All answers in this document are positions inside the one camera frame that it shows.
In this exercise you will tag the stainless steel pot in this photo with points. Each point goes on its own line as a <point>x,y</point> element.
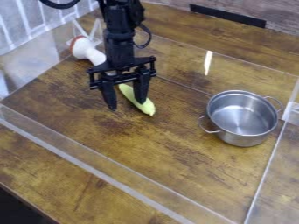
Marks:
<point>244,116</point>

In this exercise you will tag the white mushroom toy red cap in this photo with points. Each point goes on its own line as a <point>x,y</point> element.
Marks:
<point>85,51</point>

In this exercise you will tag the green handled metal spoon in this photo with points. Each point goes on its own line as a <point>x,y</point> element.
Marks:
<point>144,104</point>

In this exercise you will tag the clear acrylic stand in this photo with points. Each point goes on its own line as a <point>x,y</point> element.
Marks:
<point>91,32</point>

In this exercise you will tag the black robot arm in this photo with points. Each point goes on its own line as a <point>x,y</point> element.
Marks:
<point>125,34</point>

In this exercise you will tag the black bar on table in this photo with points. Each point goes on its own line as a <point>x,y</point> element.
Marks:
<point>229,16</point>

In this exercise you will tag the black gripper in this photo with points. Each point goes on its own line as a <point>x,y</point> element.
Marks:
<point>124,67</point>

